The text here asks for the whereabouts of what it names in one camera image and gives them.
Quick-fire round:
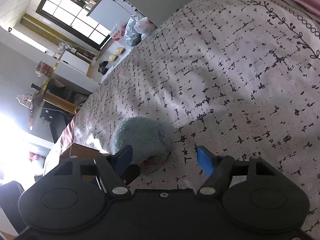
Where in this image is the light blue fluffy plush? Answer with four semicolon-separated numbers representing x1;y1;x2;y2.
110;116;175;174

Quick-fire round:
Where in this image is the red snack jar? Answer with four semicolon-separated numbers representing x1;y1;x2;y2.
35;61;53;77

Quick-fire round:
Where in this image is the white black patterned blanket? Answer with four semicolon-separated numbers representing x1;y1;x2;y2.
75;0;319;239

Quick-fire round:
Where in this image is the pack of water bottles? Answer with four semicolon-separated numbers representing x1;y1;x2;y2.
110;24;126;41

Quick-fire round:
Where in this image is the left yellow slipper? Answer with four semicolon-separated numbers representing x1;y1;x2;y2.
108;54;118;62

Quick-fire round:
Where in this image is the brown cardboard box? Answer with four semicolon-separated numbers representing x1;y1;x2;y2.
55;143;110;176

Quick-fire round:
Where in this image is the grey blue garbage bag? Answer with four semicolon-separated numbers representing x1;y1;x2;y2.
124;12;144;47

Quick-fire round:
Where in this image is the black framed glass door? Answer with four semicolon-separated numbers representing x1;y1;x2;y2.
36;0;111;50

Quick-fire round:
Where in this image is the white kitchen cabinet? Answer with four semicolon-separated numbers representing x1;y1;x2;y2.
88;0;137;30

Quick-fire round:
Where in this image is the round yellow edged table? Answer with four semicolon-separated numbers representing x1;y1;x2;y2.
28;60;80;131

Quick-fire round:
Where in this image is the black slippers pair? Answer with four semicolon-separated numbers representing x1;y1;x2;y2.
98;61;108;75

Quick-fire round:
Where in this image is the white red plastic bag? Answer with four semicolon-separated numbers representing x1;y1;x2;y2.
134;17;156;34

